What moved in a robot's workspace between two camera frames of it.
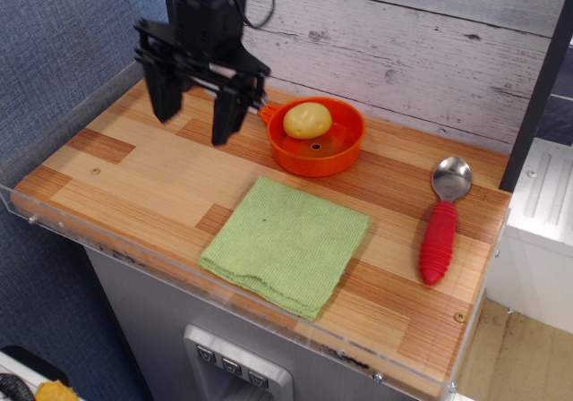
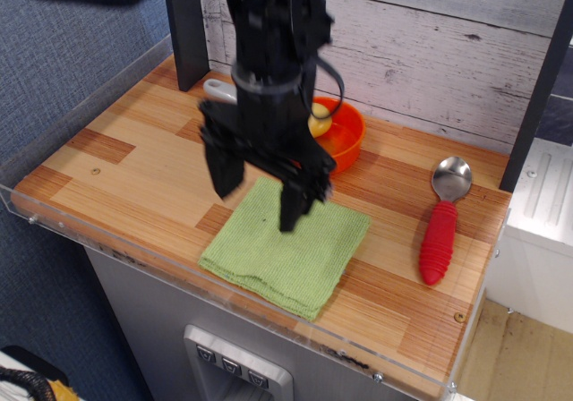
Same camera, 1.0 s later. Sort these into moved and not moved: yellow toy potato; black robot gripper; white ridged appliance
Moved: black robot gripper
Not moved: yellow toy potato; white ridged appliance
